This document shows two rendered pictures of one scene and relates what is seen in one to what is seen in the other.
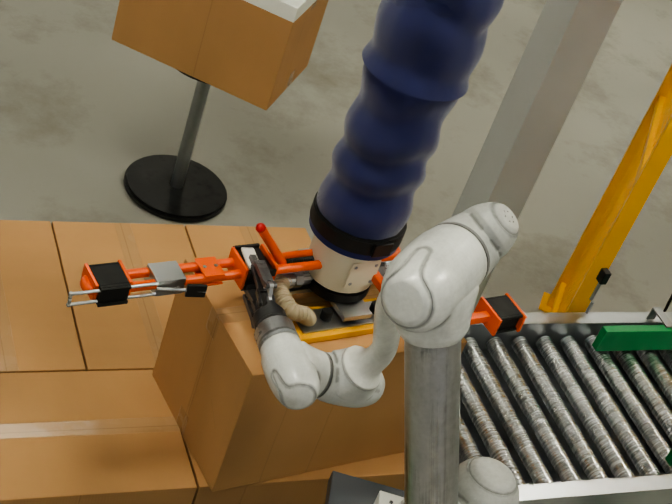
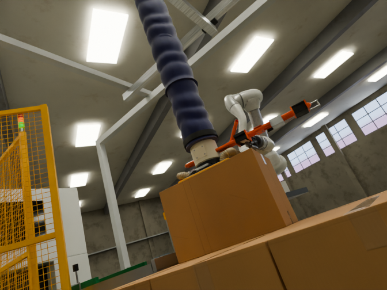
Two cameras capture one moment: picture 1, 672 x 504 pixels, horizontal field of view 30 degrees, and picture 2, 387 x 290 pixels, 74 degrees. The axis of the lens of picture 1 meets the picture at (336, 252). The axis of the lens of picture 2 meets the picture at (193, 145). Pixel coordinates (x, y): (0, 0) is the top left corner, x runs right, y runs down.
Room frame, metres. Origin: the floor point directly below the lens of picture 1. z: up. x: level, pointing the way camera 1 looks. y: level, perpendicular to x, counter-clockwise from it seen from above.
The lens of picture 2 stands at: (3.15, 1.32, 0.57)
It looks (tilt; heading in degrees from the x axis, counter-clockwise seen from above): 22 degrees up; 243
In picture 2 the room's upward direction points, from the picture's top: 20 degrees counter-clockwise
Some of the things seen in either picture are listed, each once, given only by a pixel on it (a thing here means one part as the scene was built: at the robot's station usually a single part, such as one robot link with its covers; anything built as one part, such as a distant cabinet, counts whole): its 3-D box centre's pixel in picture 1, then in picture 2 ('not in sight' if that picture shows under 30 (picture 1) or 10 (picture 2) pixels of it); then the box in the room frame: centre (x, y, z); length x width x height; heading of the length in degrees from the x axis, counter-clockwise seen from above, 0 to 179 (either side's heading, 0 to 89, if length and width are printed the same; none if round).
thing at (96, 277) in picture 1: (106, 281); (299, 109); (2.03, 0.43, 1.07); 0.08 x 0.07 x 0.05; 131
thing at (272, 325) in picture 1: (276, 336); (259, 142); (2.05, 0.06, 1.07); 0.09 x 0.06 x 0.09; 121
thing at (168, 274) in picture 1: (165, 278); (277, 122); (2.11, 0.33, 1.07); 0.07 x 0.07 x 0.04; 41
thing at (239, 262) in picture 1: (252, 266); (242, 138); (2.25, 0.17, 1.07); 0.10 x 0.08 x 0.06; 41
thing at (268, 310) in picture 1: (267, 313); (254, 141); (2.12, 0.09, 1.07); 0.09 x 0.07 x 0.08; 31
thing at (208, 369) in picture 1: (305, 358); (228, 206); (2.40, -0.02, 0.74); 0.60 x 0.40 x 0.40; 130
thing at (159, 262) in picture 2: not in sight; (193, 251); (2.56, -0.35, 0.58); 0.70 x 0.03 x 0.06; 31
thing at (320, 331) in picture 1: (349, 314); not in sight; (2.35, -0.08, 0.97); 0.34 x 0.10 x 0.05; 131
